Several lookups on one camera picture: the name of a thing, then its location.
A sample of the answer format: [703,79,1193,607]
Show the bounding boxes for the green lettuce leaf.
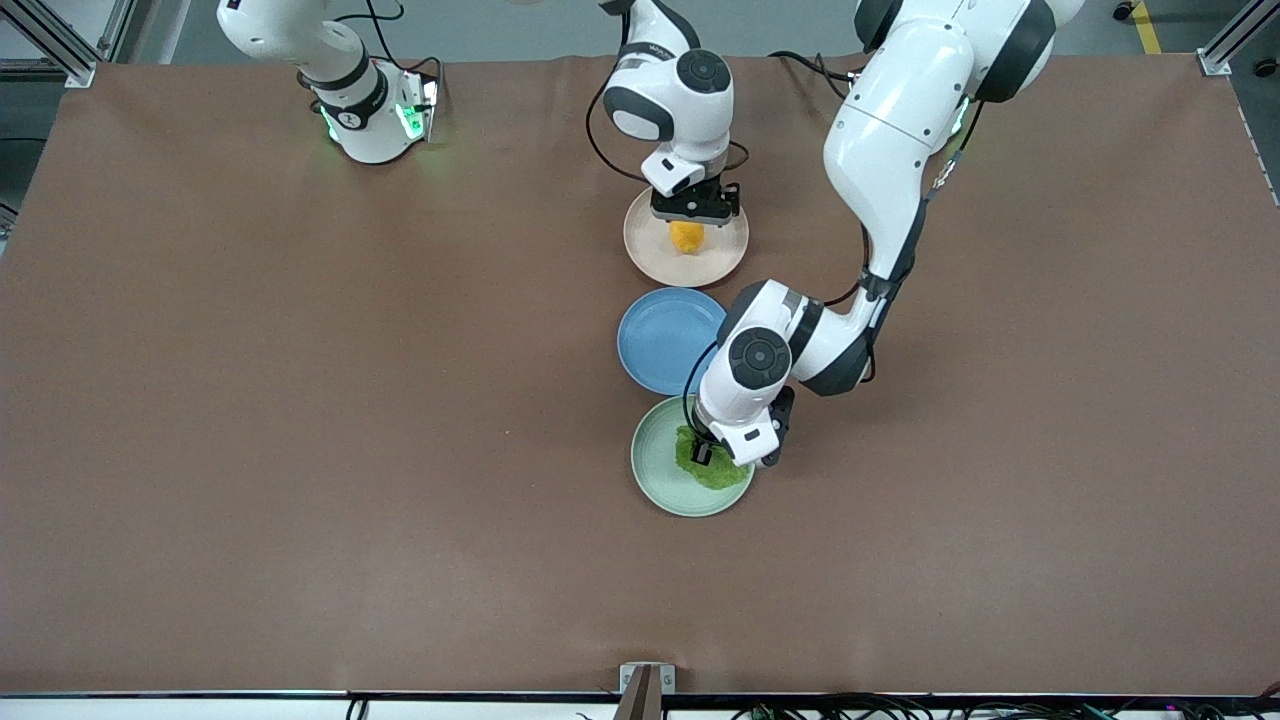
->
[674,425,752,491]

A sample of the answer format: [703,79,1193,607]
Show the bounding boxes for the pale green round plate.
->
[631,395,758,518]

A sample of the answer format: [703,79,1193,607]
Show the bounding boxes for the beige round plate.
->
[623,186,750,289]

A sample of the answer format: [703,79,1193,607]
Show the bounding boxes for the blue round plate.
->
[617,287,731,397]

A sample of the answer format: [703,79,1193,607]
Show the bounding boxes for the black left arm base cable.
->
[768,50,863,99]

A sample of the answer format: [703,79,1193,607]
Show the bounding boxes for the black arm base cable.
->
[768,50,863,99]
[335,0,447,101]

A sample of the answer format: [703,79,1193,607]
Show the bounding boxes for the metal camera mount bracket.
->
[612,662,677,720]

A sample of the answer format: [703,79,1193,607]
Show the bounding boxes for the metal arm base connector bracket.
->
[395,72,442,143]

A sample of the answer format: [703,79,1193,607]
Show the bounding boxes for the black right arm base cable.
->
[335,0,447,101]

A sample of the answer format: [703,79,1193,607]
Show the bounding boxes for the black cable bundle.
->
[730,688,1280,720]

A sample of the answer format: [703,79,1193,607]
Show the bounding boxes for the aluminium frame profile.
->
[0,0,137,89]
[1198,0,1280,77]

